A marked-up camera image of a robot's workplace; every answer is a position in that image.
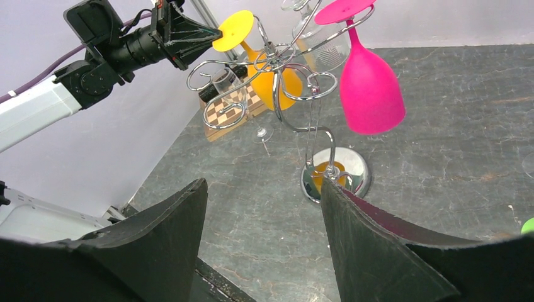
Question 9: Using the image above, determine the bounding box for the chrome wire wine glass rack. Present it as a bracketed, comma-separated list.
[186, 0, 377, 205]

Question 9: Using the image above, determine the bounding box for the green plastic wine glass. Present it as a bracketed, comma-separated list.
[521, 218, 534, 234]

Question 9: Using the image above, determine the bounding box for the clear ribbed flute glass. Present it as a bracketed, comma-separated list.
[521, 152, 534, 178]

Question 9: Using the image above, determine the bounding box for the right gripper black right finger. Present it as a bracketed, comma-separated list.
[321, 181, 480, 301]

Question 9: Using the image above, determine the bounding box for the pink plastic wine glass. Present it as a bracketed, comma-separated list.
[314, 0, 406, 135]

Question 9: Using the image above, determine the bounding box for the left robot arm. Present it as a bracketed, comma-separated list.
[1, 1, 223, 243]

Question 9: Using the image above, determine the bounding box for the clear tumbler wine glass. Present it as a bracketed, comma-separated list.
[292, 4, 351, 72]

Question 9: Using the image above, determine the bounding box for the orange plastic wine glass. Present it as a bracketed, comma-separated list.
[212, 10, 303, 111]

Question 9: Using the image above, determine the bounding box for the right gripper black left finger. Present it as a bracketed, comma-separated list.
[79, 178, 208, 301]

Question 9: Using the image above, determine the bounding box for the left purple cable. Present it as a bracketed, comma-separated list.
[0, 11, 153, 105]

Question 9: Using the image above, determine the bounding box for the wooden chessboard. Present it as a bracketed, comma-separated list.
[199, 64, 262, 131]

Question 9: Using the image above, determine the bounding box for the clear round wine glass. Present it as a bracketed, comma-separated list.
[212, 67, 274, 144]

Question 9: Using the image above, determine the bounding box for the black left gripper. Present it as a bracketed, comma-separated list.
[150, 1, 222, 70]

